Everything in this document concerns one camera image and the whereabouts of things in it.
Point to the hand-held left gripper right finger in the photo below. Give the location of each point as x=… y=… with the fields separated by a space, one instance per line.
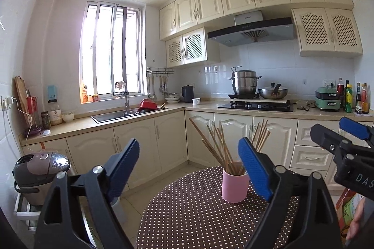
x=254 y=170

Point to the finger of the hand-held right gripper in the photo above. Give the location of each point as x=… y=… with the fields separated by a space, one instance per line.
x=355 y=127
x=324 y=135

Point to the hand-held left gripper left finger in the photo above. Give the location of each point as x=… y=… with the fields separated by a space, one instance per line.
x=124 y=167

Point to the pink cup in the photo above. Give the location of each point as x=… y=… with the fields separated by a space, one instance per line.
x=233 y=187

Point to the bunch of wooden chopsticks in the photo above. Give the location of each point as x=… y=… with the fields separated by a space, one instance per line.
x=223 y=155

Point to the person's right hand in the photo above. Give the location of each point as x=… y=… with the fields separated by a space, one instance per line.
x=356 y=221

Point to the cream cabinet drawer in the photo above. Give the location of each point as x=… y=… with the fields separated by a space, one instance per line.
x=309 y=132
x=309 y=158

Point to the dark sauce bottle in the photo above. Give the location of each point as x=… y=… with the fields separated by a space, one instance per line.
x=358 y=99

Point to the orange packet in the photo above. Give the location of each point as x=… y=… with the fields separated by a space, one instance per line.
x=341 y=197

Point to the green electric cooker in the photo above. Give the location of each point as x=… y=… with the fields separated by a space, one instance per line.
x=328 y=102

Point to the green printed carton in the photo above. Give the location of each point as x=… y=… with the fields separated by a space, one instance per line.
x=349 y=211

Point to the dark oil bottle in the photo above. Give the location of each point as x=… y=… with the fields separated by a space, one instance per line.
x=347 y=83

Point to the steel sink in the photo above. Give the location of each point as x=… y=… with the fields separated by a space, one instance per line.
x=111 y=116

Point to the black glass gas stove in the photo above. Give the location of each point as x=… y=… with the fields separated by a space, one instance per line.
x=257 y=107

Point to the steel faucet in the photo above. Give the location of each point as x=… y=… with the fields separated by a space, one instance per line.
x=126 y=104

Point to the steel wok with lid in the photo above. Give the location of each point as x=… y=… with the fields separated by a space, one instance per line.
x=273 y=93

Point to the red pot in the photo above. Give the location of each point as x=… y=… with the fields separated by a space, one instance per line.
x=147 y=105

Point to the small orange jar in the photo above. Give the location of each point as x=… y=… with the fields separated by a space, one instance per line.
x=95 y=98

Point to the white bowl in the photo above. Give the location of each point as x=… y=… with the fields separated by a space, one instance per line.
x=68 y=118

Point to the hanging steel ladle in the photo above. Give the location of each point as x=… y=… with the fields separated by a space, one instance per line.
x=151 y=96

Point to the orange bottle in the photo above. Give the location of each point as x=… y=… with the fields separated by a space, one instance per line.
x=85 y=97

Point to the small brown rag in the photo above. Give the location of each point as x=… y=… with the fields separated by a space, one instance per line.
x=119 y=85

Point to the white plates and bowls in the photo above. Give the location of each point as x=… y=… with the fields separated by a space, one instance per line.
x=172 y=99

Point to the brown polka dot tablecloth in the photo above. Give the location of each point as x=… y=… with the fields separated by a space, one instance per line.
x=190 y=222

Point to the white paper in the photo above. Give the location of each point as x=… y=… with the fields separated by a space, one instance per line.
x=46 y=132

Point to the large grain jar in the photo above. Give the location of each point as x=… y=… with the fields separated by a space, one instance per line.
x=55 y=116

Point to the silver rice cooker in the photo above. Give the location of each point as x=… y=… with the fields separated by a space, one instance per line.
x=38 y=170

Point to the steel steamer pot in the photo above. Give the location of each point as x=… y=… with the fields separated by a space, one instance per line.
x=244 y=83

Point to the hanging steel spoons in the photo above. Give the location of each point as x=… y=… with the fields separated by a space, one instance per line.
x=162 y=88

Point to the white mug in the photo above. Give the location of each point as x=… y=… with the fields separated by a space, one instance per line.
x=196 y=102

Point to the small dark jar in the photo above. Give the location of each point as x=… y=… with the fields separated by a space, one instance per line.
x=45 y=121

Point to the black electric kettle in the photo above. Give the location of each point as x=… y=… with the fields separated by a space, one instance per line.
x=188 y=94

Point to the large cream lattice cabinet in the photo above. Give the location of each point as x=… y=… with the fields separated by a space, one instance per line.
x=327 y=31

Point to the light blue box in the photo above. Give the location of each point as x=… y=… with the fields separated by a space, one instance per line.
x=52 y=92

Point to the white cart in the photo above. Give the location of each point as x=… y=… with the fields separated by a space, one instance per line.
x=20 y=209

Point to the kitchen window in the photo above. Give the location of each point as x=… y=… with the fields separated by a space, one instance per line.
x=102 y=56

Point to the wooden cutting board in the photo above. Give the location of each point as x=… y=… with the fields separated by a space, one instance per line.
x=22 y=97

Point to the grey range hood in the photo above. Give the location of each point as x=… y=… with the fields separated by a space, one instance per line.
x=251 y=32

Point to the small cream lattice cabinet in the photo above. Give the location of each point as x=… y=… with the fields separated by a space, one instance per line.
x=190 y=47

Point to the white wall socket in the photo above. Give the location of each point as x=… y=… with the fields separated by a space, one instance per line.
x=3 y=105
x=328 y=82

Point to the steel utensil rail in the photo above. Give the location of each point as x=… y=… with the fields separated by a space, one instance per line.
x=159 y=71

